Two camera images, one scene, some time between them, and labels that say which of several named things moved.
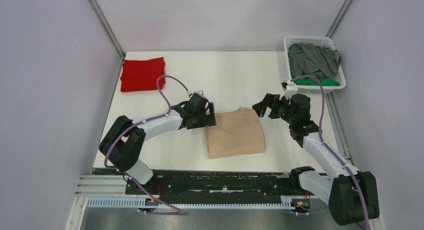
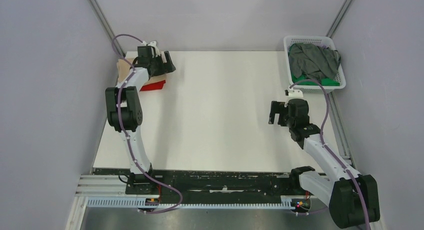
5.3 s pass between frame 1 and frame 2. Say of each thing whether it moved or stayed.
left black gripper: moved
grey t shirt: stayed
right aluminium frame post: stayed
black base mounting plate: stayed
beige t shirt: moved
